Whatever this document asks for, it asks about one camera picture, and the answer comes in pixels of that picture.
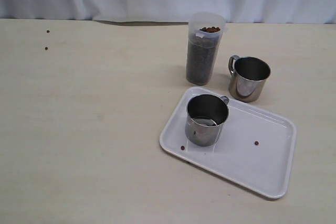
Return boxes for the steel cup with pellets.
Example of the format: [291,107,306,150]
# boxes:
[185,94,229,147]
[228,55,271,103]

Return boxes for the translucent plastic tall container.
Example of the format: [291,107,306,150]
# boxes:
[186,12,226,86]

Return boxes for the white rectangular plastic tray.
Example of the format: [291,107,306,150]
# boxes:
[159,87,297,199]

